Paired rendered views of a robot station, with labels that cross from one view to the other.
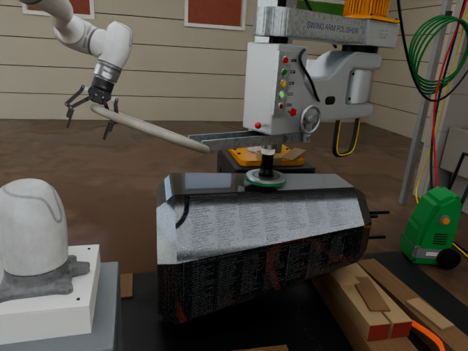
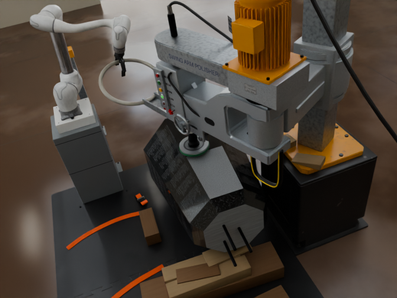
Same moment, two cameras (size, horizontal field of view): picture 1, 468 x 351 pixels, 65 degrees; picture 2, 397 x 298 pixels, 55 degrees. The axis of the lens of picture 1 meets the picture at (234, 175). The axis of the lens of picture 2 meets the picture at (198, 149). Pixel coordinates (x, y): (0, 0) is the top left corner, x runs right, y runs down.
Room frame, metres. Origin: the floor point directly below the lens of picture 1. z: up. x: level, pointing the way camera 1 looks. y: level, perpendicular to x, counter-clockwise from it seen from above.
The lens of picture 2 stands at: (1.97, -2.30, 2.57)
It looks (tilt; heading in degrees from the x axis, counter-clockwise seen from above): 39 degrees down; 92
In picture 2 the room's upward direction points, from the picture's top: 10 degrees counter-clockwise
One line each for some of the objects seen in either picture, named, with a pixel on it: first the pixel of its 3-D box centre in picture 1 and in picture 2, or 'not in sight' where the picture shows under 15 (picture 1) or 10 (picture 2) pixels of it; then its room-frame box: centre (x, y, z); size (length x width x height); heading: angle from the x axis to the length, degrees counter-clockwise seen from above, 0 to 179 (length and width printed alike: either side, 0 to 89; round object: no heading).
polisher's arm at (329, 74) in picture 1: (326, 93); (227, 115); (2.12, -0.48, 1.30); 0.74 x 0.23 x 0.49; 129
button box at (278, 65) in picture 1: (281, 83); (162, 88); (1.75, -0.19, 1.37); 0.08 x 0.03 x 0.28; 129
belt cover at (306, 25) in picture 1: (326, 33); (218, 63); (2.10, -0.44, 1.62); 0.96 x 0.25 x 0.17; 129
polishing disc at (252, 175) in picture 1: (265, 175); (194, 144); (1.88, -0.17, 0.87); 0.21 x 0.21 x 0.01
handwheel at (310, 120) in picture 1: (305, 118); (185, 122); (1.86, -0.34, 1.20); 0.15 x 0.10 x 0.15; 129
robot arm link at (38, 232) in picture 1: (28, 222); (64, 95); (0.86, 0.52, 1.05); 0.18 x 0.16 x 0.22; 83
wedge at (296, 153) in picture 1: (293, 154); (308, 159); (2.63, -0.43, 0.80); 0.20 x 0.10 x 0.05; 142
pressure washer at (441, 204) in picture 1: (437, 208); not in sight; (2.66, -1.59, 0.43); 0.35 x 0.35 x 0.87; 0
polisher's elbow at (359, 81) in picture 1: (353, 85); (264, 124); (2.29, -0.68, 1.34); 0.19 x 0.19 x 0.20
